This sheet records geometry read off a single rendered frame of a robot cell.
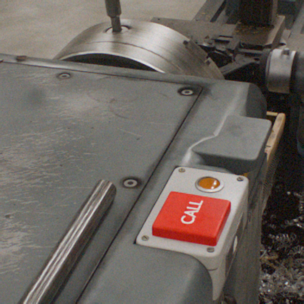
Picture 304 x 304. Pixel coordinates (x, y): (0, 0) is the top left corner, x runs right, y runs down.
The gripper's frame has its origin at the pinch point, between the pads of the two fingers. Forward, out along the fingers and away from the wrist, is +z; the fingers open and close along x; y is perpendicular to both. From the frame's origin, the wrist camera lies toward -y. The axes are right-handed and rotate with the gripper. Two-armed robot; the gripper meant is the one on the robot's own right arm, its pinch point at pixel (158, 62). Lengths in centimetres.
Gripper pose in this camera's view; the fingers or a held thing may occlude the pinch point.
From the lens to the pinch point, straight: 146.8
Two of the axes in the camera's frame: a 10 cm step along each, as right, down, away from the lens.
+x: -0.2, -8.5, -5.2
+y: 3.1, -5.0, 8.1
